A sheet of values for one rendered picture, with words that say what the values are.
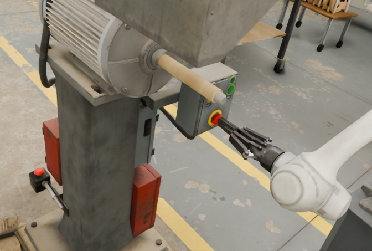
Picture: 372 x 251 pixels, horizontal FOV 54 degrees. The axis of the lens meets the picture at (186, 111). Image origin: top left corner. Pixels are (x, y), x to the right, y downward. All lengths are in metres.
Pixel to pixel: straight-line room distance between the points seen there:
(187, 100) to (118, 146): 0.28
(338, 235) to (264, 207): 0.83
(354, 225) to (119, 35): 1.10
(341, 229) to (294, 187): 0.77
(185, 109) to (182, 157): 1.36
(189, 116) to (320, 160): 0.46
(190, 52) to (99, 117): 0.60
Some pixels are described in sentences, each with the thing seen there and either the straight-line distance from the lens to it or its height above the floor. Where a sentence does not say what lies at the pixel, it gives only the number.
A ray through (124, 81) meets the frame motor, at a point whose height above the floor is 1.19.
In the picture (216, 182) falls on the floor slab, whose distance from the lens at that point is 2.38.
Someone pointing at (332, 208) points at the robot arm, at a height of 0.99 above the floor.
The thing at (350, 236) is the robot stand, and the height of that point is 0.59.
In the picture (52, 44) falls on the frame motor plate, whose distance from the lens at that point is 1.23.
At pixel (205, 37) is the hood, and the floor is 1.43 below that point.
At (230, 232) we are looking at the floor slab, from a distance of 2.14.
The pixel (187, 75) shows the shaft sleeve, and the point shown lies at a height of 1.26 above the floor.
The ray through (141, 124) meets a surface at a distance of 1.29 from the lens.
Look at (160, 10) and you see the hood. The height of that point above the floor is 1.44.
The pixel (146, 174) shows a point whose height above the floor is 0.62.
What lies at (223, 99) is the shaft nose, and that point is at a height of 1.25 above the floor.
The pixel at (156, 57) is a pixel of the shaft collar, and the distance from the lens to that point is 0.85.
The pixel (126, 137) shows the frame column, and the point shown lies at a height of 0.87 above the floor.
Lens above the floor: 1.63
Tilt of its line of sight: 33 degrees down
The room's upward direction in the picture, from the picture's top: 10 degrees clockwise
